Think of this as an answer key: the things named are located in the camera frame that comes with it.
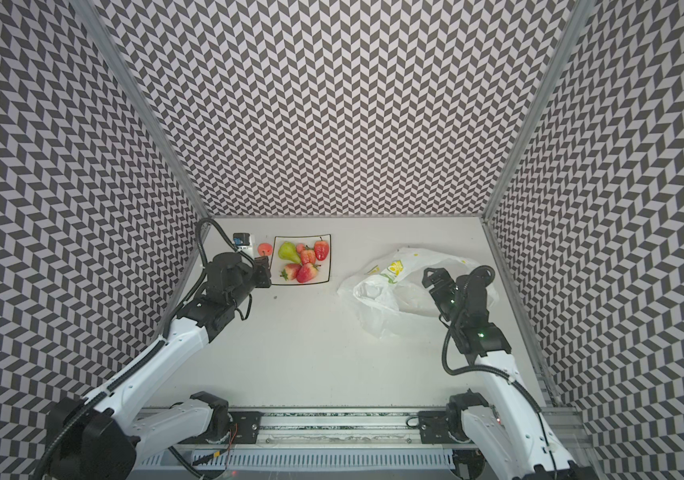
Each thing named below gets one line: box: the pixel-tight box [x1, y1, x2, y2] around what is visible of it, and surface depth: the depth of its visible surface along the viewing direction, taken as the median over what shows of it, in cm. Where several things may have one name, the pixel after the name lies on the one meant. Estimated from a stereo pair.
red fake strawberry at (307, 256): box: [300, 249, 316, 265], surface depth 104 cm
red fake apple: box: [314, 236, 329, 261], surface depth 106 cm
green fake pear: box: [278, 241, 301, 264], surface depth 104 cm
